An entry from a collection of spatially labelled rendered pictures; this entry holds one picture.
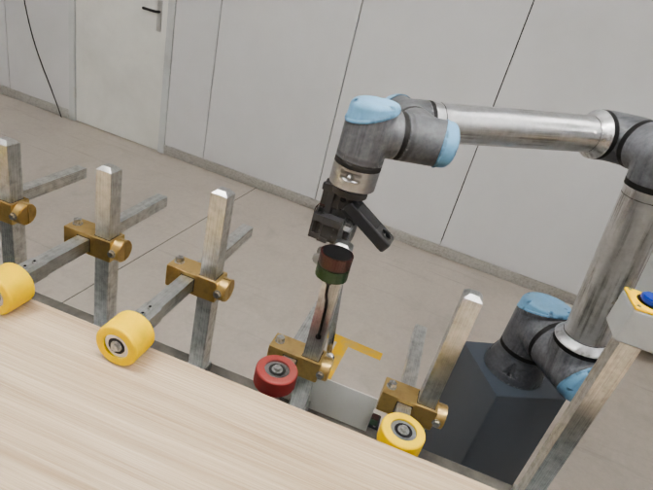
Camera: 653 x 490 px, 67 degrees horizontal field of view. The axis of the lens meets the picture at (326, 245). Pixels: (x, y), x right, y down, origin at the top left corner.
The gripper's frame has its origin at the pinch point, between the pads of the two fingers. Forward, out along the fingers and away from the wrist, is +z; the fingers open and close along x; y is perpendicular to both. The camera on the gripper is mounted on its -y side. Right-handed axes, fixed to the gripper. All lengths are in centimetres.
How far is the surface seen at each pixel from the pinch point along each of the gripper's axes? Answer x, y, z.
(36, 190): -1, 76, 8
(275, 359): 17.7, 4.0, 11.3
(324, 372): 10.1, -5.0, 16.4
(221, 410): 33.2, 7.3, 12.0
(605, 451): -108, -128, 100
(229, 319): -98, 57, 103
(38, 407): 46, 31, 12
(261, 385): 23.6, 3.9, 12.9
